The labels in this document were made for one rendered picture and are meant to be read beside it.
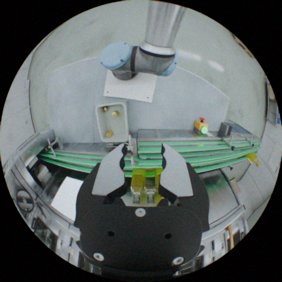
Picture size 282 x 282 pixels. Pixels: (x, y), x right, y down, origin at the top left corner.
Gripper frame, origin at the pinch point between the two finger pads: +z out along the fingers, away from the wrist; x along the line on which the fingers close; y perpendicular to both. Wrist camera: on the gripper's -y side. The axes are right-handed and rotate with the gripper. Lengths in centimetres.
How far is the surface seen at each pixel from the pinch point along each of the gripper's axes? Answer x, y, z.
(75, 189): -47, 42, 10
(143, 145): -0.5, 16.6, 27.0
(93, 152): -33, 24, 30
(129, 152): -5.7, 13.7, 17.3
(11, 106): -365, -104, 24
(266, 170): 591, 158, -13
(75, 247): -36, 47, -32
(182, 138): 20.2, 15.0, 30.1
